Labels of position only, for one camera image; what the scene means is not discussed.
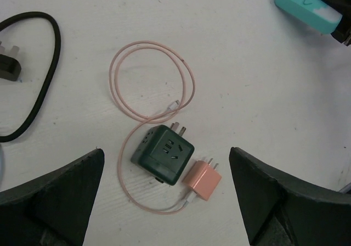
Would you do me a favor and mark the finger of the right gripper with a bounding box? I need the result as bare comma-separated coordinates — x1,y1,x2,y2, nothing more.
321,0,350,46

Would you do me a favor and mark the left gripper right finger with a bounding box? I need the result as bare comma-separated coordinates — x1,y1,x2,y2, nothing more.
229,147,350,245

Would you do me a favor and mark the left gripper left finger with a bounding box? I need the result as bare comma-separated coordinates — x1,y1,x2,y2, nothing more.
1,149,105,245

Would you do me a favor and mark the teal triangular power socket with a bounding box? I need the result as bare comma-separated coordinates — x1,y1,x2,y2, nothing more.
274,0,342,34

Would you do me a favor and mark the salmon pink usb charger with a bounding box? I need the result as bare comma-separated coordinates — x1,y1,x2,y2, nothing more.
182,158,222,201

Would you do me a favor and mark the dark green cube socket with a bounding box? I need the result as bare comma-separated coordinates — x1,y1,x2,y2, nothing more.
131,122,195,186

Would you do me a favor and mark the thin pink usb cable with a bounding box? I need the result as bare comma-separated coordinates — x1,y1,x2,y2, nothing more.
109,39,197,215

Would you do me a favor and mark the black power cord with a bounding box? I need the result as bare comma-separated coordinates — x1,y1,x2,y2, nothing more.
0,11,61,143

